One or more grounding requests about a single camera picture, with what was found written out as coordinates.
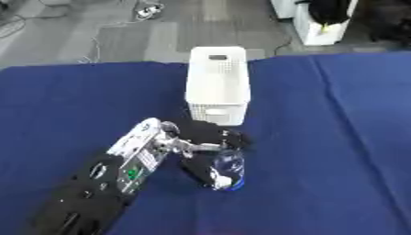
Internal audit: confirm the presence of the white perforated plastic basket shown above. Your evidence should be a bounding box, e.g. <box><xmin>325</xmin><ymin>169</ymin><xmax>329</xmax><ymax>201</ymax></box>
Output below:
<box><xmin>183</xmin><ymin>46</ymin><xmax>252</xmax><ymax>127</ymax></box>

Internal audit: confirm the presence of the black floor cable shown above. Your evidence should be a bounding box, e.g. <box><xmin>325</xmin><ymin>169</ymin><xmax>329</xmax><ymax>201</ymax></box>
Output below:
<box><xmin>272</xmin><ymin>36</ymin><xmax>294</xmax><ymax>57</ymax></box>

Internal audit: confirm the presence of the white power strip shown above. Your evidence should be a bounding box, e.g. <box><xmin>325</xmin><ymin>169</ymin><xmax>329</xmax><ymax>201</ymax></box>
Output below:
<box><xmin>135</xmin><ymin>4</ymin><xmax>166</xmax><ymax>18</ymax></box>

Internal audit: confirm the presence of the white floor cable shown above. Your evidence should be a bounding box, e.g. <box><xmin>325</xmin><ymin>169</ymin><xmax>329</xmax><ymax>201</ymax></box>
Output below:
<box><xmin>75</xmin><ymin>17</ymin><xmax>141</xmax><ymax>64</ymax></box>

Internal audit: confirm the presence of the black bag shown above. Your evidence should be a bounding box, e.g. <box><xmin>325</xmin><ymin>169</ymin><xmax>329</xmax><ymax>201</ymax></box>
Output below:
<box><xmin>305</xmin><ymin>0</ymin><xmax>353</xmax><ymax>27</ymax></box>

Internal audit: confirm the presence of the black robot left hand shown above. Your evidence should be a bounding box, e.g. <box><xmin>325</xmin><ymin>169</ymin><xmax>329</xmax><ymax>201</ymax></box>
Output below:
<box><xmin>159</xmin><ymin>118</ymin><xmax>254</xmax><ymax>188</ymax></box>

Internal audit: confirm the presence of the white cabinet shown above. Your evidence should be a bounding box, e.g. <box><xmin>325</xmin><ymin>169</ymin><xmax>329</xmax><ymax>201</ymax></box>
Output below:
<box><xmin>270</xmin><ymin>0</ymin><xmax>360</xmax><ymax>47</ymax></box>

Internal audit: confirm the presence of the clear plastic bottle blue cap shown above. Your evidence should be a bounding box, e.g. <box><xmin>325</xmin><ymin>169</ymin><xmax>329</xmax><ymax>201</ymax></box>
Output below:
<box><xmin>210</xmin><ymin>148</ymin><xmax>248</xmax><ymax>192</ymax></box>

